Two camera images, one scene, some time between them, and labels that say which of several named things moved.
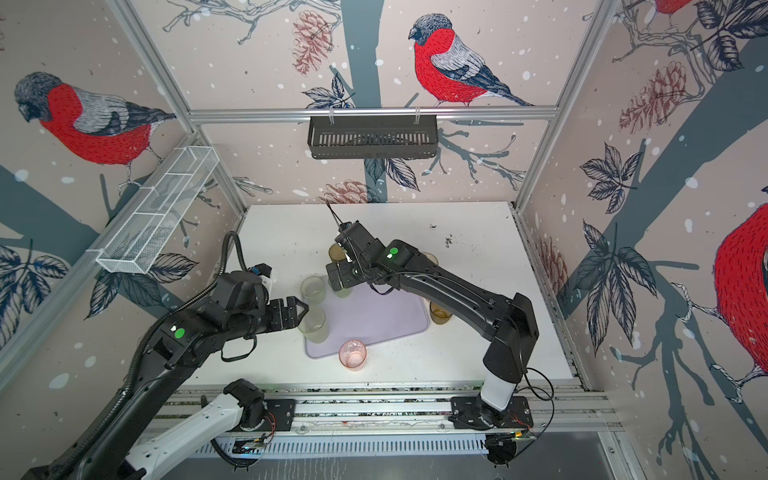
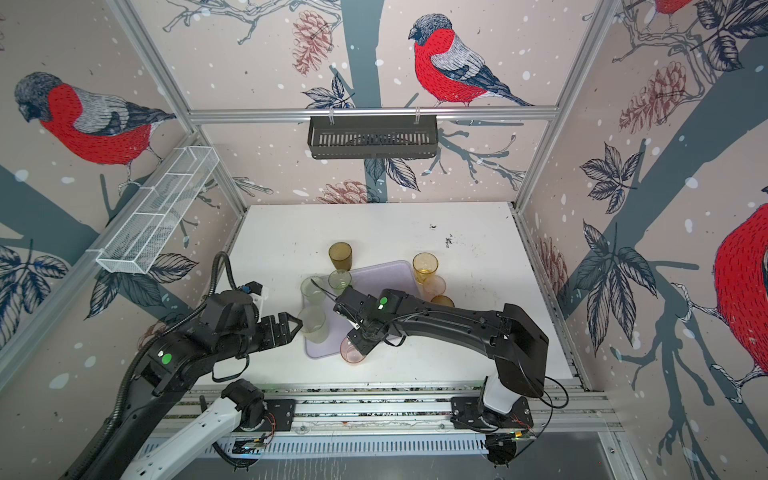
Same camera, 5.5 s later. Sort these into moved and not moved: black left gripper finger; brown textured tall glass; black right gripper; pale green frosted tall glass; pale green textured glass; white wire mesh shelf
Moved: black right gripper; black left gripper finger
Not moved: pale green frosted tall glass; white wire mesh shelf; pale green textured glass; brown textured tall glass
